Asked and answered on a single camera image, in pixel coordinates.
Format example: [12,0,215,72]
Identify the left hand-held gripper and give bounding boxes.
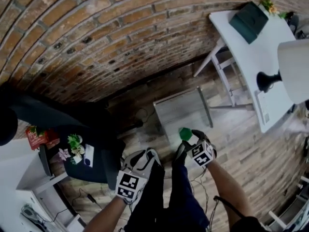
[114,148,162,200]

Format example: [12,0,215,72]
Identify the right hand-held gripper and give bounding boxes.
[181,130,217,167]

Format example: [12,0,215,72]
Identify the green cup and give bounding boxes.
[178,127,193,141]

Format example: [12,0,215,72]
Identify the white remote control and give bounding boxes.
[255,90,270,125]

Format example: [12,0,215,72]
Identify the white table lamp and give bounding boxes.
[256,39,309,105]

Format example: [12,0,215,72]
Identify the person's left forearm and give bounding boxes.
[83,197,126,232]

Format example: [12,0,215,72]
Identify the person's right forearm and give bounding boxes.
[207,159,254,227]

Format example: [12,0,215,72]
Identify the person's right shoe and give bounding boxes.
[173,143,188,166]

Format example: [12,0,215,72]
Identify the small grey side table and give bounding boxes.
[153,86,213,145]

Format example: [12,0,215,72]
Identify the black low table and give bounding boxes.
[52,126,126,190]

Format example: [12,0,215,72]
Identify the person's legs in dark trousers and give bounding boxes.
[124,158,211,232]

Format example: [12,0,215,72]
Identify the white phone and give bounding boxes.
[83,144,95,167]

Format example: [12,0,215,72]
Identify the green plant in white pot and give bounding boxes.
[67,133,85,164]

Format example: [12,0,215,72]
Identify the pink artificial flower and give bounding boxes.
[58,148,72,161]

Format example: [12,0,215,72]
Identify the black flat bar device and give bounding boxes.
[38,144,53,177]

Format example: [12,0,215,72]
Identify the white square table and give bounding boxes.
[194,8,309,134]

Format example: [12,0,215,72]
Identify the black sofa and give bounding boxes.
[0,85,126,154]

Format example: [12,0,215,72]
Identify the red box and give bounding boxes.
[25,126,60,151]

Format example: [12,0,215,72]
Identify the white metal rack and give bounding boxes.
[263,175,309,232]

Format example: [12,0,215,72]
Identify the white cabinet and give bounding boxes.
[0,139,85,232]

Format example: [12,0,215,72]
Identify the black rectangular box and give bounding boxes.
[228,1,269,45]

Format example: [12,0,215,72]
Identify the orange flower bouquet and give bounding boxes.
[259,0,278,15]

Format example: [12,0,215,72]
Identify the black folding chair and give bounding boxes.
[287,11,300,35]

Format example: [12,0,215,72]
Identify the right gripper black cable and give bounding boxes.
[190,165,220,229]

